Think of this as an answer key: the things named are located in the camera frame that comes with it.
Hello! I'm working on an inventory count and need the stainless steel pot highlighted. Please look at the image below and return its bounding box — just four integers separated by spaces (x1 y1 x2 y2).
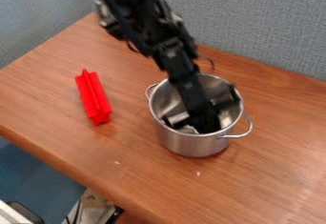
146 79 254 157

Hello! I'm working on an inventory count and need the red rectangular block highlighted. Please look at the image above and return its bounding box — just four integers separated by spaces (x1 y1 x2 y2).
75 70 113 126

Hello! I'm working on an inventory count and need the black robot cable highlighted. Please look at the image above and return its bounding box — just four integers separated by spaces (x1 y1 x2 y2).
197 54 217 75

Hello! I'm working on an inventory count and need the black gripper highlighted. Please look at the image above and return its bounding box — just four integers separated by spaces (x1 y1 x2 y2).
154 45 240 133

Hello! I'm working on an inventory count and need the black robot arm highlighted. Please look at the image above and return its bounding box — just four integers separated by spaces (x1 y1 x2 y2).
95 0 238 133

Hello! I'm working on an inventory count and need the white object at corner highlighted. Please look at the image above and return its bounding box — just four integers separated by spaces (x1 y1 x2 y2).
0 200 29 224

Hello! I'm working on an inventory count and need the black table leg frame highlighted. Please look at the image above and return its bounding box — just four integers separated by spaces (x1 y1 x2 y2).
62 199 118 224

